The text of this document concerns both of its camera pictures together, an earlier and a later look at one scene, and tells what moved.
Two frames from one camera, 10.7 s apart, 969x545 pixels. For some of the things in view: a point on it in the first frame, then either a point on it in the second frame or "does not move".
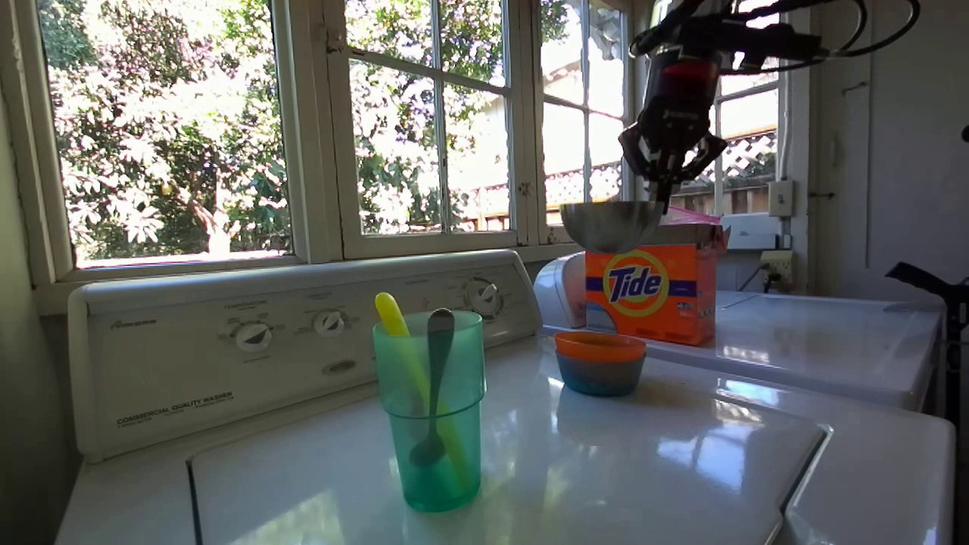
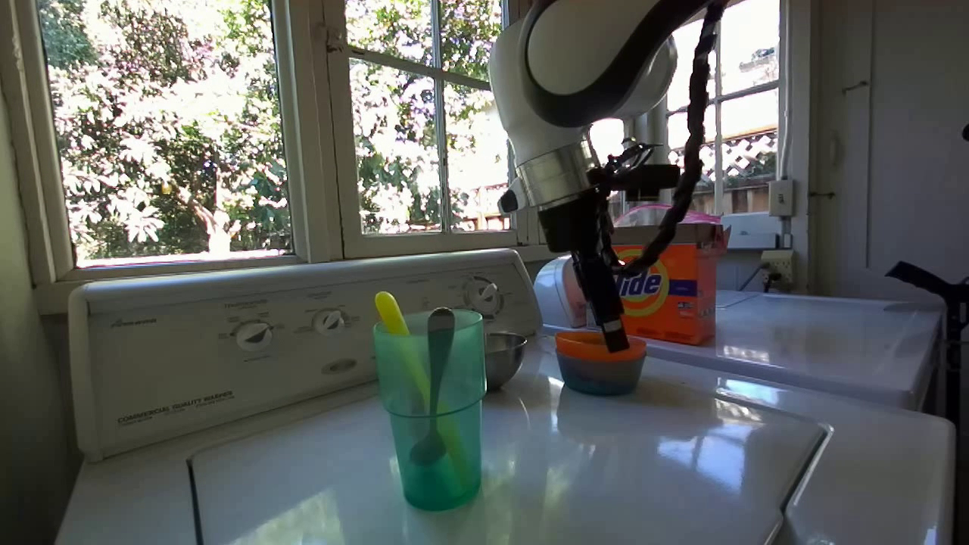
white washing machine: x=236 y=404 does not move
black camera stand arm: x=954 y=344 does not move
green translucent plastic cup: x=432 y=379 does not move
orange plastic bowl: x=601 y=346 does not move
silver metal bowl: x=611 y=226 → x=502 y=356
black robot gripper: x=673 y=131 → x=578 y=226
